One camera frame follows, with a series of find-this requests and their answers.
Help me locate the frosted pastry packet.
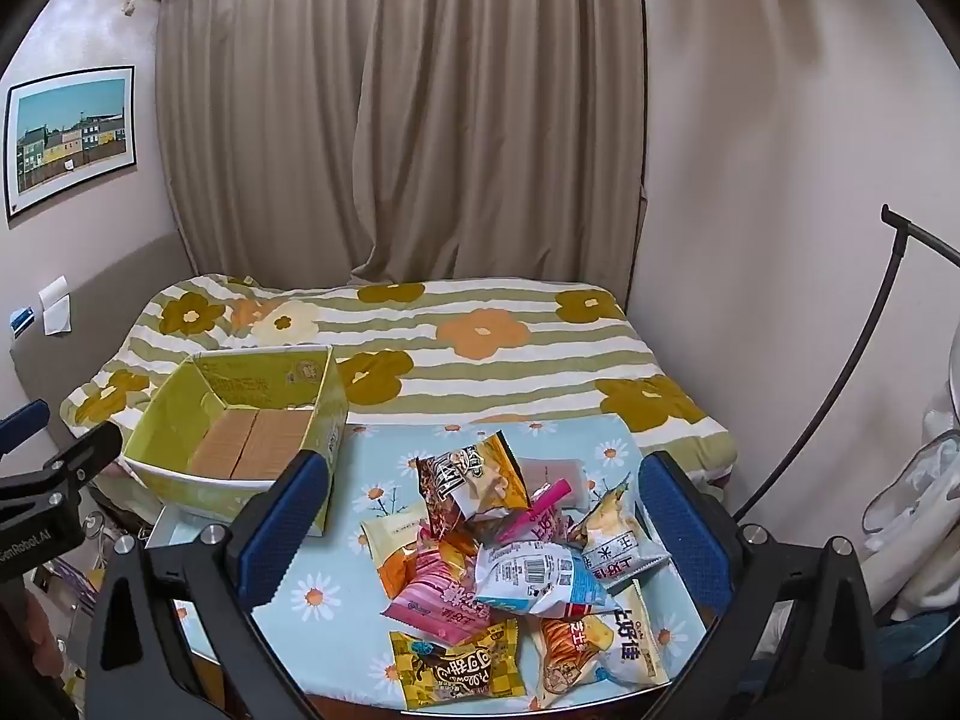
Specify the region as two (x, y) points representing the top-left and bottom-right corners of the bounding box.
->
(517, 457), (593, 511)

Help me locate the grey padded headboard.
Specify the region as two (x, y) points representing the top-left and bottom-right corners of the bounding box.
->
(7, 229), (196, 458)

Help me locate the yellow orange chip packet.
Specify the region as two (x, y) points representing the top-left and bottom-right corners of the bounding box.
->
(534, 580), (671, 710)

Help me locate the light blue daisy cloth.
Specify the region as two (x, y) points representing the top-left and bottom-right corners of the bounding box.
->
(146, 416), (710, 713)

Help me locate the white paper on wall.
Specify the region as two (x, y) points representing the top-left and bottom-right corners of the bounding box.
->
(37, 276), (74, 336)

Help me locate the beige curtain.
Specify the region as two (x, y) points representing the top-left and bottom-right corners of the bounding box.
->
(154, 0), (650, 290)

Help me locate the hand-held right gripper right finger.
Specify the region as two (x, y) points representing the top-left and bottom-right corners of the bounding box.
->
(637, 451), (882, 720)

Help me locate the pink striped snack packet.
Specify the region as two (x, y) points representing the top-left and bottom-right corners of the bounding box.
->
(382, 540), (492, 644)

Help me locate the cream orange snack packet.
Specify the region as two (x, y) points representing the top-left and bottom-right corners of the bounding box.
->
(362, 501), (432, 601)

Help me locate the brown yellow snack packet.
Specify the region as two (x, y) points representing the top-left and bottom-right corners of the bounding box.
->
(415, 433), (527, 537)

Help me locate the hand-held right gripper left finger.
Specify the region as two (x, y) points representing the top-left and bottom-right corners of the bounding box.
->
(84, 450), (335, 720)

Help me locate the black curved pole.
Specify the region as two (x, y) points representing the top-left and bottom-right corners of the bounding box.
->
(731, 204), (960, 526)

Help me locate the green cardboard box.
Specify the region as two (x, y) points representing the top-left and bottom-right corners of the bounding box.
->
(122, 345), (350, 537)

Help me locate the white corn snack packet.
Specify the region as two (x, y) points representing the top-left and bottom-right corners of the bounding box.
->
(568, 474), (672, 586)

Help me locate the white blue barcode packet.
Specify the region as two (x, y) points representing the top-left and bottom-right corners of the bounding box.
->
(474, 538), (617, 616)

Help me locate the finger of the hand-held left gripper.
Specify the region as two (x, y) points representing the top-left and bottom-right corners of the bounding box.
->
(0, 400), (51, 458)
(37, 422), (123, 500)

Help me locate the yellow black checkered packet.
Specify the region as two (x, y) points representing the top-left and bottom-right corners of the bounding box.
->
(388, 619), (522, 713)

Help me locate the wall poster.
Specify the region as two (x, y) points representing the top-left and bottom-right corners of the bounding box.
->
(4, 65), (137, 230)

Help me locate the striped floral blanket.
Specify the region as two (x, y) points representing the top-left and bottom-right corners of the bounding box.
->
(60, 274), (740, 481)

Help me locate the white plastic bag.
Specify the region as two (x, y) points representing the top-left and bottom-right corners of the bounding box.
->
(862, 382), (960, 620)

